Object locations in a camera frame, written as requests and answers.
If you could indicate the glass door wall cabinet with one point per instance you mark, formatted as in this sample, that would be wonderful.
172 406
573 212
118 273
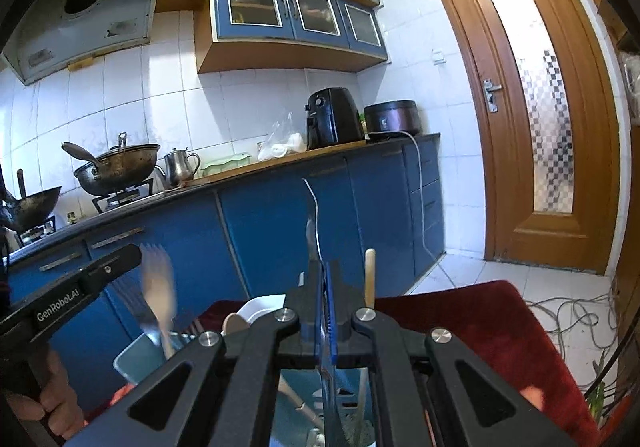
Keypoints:
300 12

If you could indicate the dark rice cooker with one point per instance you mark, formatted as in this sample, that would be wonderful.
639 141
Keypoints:
391 119

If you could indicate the range hood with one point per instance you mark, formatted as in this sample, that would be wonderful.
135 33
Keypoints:
90 27

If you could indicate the blue base kitchen cabinets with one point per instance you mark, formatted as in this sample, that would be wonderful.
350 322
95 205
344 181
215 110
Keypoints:
280 227

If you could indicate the light blue utensil box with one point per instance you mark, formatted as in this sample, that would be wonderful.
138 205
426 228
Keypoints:
132 362

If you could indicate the person's left hand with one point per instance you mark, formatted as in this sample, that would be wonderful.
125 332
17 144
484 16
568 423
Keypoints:
60 392

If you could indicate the metal fork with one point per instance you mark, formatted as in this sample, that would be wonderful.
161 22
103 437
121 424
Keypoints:
137 307

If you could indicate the small black wok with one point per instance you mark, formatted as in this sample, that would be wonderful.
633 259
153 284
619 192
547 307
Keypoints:
32 204

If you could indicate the black air fryer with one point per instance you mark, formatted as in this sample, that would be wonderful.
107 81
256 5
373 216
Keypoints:
332 117

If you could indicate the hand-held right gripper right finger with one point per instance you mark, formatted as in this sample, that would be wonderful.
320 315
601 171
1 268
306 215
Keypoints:
332 327

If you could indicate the green plastic container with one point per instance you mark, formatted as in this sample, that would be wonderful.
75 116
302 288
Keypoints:
225 163

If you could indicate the gas stove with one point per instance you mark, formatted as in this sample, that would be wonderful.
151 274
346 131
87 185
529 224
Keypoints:
122 194

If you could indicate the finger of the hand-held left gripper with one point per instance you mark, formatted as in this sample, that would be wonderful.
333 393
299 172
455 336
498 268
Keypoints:
117 263

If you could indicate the red floral blanket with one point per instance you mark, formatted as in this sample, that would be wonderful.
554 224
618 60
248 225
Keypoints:
475 317

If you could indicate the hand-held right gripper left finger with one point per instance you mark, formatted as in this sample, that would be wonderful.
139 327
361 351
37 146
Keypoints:
307 322

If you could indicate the clear plastic bag with food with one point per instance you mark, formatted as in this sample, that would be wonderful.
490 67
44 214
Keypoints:
282 142

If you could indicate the wooden door with glass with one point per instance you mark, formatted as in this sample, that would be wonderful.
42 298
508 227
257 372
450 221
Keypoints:
525 237

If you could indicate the metal kettle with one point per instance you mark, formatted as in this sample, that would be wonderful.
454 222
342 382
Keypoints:
180 167

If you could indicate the wall switch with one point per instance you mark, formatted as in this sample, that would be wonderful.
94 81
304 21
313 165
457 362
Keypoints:
439 58

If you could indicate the large black wok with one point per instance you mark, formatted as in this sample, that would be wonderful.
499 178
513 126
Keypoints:
117 169

